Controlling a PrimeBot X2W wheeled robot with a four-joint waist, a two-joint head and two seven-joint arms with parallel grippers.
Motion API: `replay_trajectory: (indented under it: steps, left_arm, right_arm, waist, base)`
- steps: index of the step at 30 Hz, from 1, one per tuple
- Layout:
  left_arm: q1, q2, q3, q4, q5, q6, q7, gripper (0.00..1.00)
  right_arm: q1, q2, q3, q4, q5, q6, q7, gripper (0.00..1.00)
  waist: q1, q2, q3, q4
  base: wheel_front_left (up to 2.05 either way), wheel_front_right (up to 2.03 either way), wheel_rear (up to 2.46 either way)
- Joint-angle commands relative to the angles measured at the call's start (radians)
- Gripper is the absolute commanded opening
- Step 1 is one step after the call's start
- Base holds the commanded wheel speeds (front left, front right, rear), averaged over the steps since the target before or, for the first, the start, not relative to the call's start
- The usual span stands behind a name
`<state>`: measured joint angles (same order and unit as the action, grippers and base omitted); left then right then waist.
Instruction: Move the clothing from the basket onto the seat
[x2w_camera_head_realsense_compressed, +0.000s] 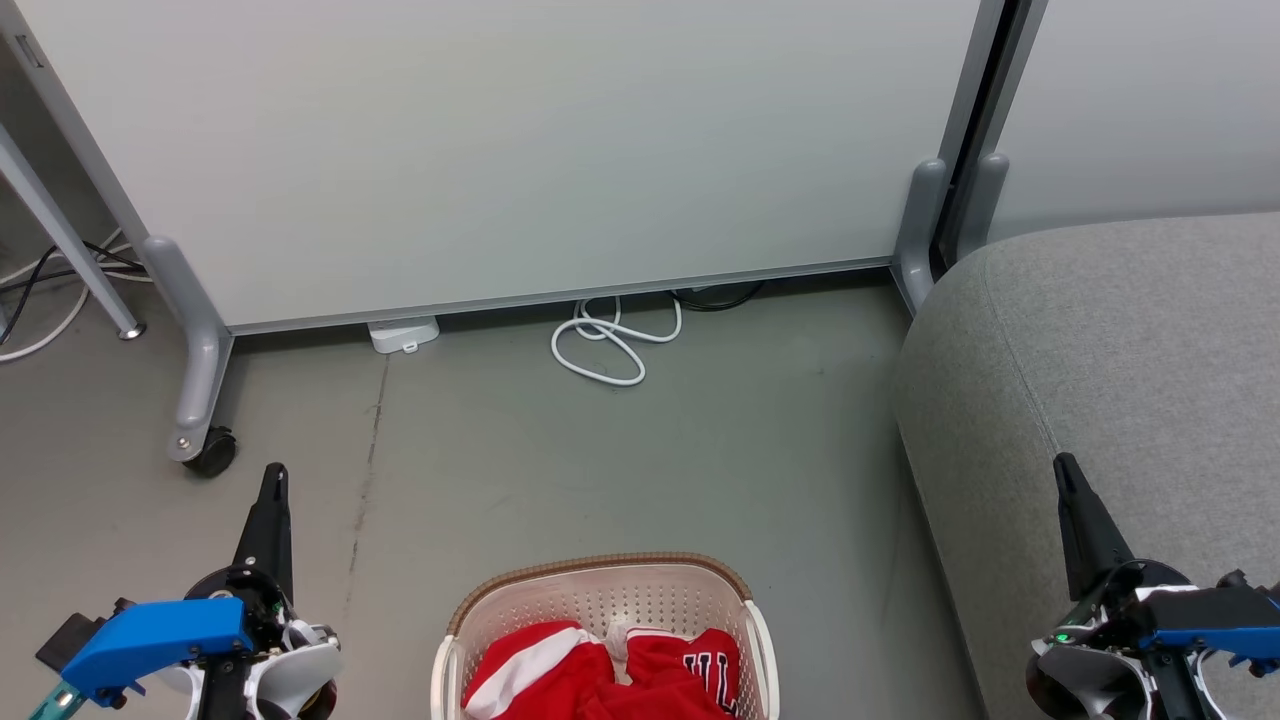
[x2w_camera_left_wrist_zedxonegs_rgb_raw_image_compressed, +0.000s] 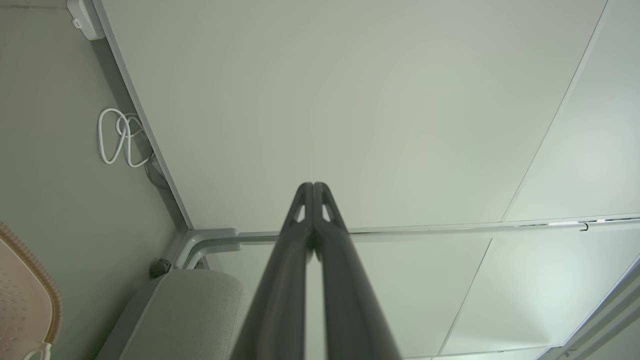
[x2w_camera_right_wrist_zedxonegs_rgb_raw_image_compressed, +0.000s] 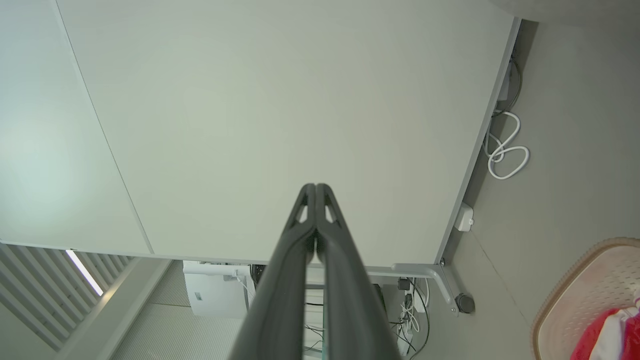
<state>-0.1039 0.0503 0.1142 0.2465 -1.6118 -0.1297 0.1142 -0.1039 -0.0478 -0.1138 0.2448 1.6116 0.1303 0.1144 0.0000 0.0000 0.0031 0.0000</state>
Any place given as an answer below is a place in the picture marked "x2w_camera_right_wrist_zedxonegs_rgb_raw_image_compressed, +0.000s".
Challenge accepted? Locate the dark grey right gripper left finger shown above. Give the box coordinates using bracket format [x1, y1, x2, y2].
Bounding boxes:
[227, 183, 317, 360]

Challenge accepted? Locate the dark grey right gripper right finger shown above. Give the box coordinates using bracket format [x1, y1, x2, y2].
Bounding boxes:
[316, 183, 404, 360]

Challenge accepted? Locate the red cloth garment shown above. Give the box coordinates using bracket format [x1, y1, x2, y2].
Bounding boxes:
[570, 295, 640, 360]

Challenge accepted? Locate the white appliance box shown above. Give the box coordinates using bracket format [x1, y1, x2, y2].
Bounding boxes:
[182, 260, 257, 320]

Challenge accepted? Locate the grey table leg with caster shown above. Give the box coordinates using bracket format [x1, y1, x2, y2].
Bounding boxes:
[392, 262, 461, 317]

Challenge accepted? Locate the black caster wheel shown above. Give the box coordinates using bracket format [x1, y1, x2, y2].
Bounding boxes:
[454, 293, 476, 315]

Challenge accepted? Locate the white power adapter box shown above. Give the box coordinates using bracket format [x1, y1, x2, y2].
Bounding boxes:
[454, 201, 475, 232]

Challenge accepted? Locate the white partition panel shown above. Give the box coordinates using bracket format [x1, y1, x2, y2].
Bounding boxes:
[54, 0, 522, 268]
[0, 0, 155, 257]

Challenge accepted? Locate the long ceiling light strip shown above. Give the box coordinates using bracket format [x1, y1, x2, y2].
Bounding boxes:
[65, 249, 104, 297]

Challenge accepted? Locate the white slatted screen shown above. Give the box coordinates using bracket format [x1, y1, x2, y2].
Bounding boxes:
[0, 242, 136, 351]

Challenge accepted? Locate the beige perforated laundry basket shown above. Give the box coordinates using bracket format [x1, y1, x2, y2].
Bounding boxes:
[531, 237, 640, 360]

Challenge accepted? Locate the white tangled cable bundle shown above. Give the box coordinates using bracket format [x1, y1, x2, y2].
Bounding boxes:
[399, 280, 431, 351]

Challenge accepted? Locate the black tangled cable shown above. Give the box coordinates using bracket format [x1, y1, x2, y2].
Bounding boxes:
[395, 277, 432, 360]

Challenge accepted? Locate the white coiled cable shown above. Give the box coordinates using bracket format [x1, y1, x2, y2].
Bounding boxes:
[484, 110, 531, 181]

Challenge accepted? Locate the thin black cable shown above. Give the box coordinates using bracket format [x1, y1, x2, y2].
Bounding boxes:
[492, 55, 524, 118]

